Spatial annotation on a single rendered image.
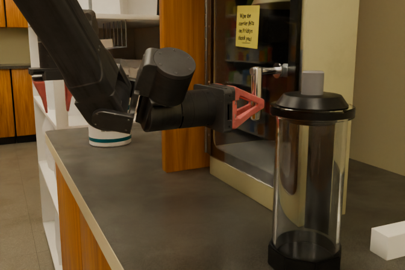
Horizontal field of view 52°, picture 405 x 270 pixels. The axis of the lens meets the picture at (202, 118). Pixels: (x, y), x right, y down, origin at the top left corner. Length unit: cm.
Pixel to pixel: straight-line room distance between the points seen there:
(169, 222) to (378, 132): 63
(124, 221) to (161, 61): 32
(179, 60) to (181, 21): 42
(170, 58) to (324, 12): 27
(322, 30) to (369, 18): 48
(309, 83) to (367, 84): 63
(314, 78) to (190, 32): 49
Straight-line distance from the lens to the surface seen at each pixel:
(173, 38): 95
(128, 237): 69
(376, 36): 114
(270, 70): 69
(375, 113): 115
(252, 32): 77
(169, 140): 98
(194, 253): 64
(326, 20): 70
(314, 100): 52
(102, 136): 125
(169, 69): 53
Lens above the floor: 125
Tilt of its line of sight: 10 degrees down
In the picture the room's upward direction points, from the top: straight up
